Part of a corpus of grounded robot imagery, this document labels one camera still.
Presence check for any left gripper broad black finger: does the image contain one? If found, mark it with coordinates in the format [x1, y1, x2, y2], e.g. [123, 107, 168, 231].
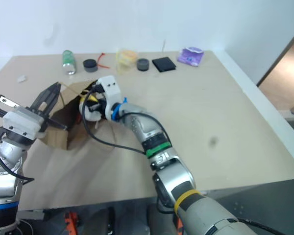
[30, 82, 62, 116]

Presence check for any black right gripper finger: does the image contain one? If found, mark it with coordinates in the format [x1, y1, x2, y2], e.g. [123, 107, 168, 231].
[84, 101, 100, 112]

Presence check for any left gripper thin black finger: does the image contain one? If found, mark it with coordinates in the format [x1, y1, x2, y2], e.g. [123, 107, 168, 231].
[47, 117, 68, 130]

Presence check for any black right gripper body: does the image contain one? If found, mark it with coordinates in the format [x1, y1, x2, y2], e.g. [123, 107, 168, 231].
[89, 83, 107, 116]

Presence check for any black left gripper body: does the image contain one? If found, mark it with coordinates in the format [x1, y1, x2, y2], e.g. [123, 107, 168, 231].
[26, 104, 51, 133]

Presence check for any white and yellow plush toy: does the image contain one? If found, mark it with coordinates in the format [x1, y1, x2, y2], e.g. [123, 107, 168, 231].
[78, 94, 102, 122]

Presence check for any cardboard box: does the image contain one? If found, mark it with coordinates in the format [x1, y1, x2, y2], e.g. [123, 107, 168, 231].
[36, 79, 120, 151]

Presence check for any blue wrist clip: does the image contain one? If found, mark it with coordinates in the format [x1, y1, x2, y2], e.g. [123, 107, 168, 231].
[111, 97, 128, 121]

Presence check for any black round puck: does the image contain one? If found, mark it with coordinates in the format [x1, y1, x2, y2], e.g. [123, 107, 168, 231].
[82, 59, 99, 73]

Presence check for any red zip tie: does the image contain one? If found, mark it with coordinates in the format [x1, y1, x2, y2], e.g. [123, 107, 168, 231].
[97, 51, 111, 70]

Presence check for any green metal can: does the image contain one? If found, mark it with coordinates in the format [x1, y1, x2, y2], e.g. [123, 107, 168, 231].
[61, 49, 78, 75]

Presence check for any clear container with yellow rings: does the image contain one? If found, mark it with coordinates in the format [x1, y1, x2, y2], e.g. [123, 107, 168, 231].
[115, 49, 138, 74]

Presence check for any gray round puck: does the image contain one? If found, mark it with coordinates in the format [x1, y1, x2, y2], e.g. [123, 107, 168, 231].
[136, 58, 150, 72]

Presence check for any black square wallet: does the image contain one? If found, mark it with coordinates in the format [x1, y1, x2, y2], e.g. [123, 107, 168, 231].
[151, 56, 177, 73]

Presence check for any orange and black tool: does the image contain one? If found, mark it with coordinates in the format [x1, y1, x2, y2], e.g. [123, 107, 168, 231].
[63, 211, 79, 235]

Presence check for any purple tissue packet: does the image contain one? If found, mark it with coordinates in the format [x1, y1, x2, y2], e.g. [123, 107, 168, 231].
[177, 47, 205, 68]

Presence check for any yellow rubber band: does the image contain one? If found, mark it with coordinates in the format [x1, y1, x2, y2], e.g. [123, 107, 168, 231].
[173, 188, 202, 214]

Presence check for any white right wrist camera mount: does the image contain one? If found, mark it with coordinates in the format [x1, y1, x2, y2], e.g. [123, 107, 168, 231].
[97, 75, 122, 121]

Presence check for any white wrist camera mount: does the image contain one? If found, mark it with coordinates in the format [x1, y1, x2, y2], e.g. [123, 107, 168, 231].
[97, 75, 122, 121]
[2, 107, 45, 139]

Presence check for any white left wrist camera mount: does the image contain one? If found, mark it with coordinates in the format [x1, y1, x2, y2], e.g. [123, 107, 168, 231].
[2, 107, 45, 139]

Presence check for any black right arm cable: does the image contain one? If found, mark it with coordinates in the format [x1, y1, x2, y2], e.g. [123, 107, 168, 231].
[81, 90, 167, 156]

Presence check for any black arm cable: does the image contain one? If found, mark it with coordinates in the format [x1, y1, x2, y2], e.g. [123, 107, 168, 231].
[81, 90, 167, 156]
[0, 137, 35, 185]

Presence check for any silver metal bracket strip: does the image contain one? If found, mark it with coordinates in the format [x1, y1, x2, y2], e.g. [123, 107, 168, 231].
[0, 94, 18, 109]

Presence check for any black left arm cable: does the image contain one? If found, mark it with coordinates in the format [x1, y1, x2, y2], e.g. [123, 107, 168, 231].
[0, 137, 35, 185]

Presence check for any black cable under table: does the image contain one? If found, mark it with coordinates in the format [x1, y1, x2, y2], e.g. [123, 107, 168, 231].
[235, 217, 289, 235]

